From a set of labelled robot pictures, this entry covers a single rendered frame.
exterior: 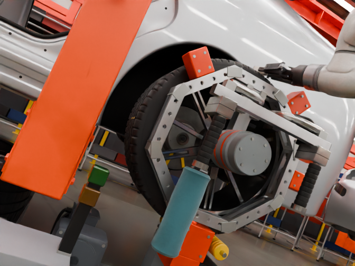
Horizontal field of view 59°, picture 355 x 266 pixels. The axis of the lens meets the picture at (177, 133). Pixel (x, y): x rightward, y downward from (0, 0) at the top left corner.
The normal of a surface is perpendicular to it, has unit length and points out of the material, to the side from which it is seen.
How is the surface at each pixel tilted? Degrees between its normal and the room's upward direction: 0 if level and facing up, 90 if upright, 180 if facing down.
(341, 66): 95
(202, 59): 90
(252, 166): 90
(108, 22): 90
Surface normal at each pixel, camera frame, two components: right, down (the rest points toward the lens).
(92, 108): 0.29, 0.04
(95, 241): 0.42, -0.31
